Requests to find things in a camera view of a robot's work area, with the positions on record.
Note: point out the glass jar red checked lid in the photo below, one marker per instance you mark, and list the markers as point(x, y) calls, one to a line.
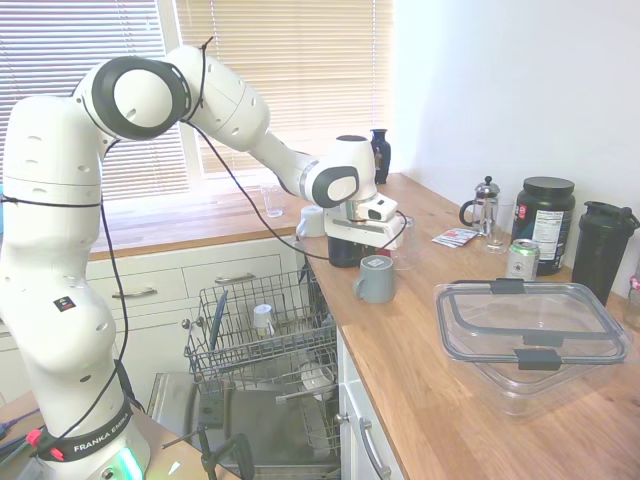
point(634, 305)

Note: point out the small white cup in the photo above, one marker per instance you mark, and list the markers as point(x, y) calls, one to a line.
point(263, 317)

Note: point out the black printed mug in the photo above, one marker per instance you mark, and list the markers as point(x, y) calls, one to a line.
point(344, 252)

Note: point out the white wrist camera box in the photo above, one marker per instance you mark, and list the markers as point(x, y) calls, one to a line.
point(378, 209)

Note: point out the clear lid with black clips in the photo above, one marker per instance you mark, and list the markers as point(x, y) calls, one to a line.
point(525, 310)

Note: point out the glass French press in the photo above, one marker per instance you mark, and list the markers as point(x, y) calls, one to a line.
point(482, 207)

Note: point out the clear glass tumbler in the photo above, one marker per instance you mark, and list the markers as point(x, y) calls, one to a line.
point(498, 227)

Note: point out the grey mug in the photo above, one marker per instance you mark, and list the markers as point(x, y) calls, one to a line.
point(375, 280)

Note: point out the round metal cabinet knob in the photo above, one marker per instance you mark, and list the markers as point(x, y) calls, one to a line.
point(187, 324)
point(342, 418)

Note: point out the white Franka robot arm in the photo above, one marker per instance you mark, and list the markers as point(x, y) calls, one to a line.
point(50, 250)

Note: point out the clear drinking glass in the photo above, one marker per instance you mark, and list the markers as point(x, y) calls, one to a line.
point(272, 201)

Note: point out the cream window blind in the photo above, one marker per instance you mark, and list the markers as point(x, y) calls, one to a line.
point(300, 75)
point(45, 45)

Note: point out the clear plastic storage container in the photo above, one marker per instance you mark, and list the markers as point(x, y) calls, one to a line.
point(530, 390)

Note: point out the black shaker bottle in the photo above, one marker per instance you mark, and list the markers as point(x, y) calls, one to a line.
point(600, 255)

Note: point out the white bowl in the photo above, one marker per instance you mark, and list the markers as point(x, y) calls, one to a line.
point(316, 380)

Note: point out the white mug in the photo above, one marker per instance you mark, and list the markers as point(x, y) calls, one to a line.
point(311, 222)

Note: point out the dark blue floral vase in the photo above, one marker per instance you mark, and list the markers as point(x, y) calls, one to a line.
point(381, 150)

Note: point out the silver green drink can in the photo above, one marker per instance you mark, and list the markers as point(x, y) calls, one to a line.
point(522, 260)

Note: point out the built-in dishwasher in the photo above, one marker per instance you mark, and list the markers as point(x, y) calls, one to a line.
point(240, 425)

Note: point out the dark blue labelled plate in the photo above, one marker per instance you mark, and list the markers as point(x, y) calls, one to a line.
point(218, 320)

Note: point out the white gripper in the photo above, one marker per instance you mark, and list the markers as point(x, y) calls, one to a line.
point(357, 231)

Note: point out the tall clear plastic cup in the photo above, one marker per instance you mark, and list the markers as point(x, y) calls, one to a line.
point(406, 250)

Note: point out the black protein powder tub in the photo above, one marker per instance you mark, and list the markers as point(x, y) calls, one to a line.
point(545, 225)

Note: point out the white kitchen cabinet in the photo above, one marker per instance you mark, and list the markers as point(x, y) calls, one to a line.
point(350, 450)
point(150, 315)

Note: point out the red white sachet packet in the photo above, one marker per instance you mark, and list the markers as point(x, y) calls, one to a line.
point(447, 240)
point(464, 233)

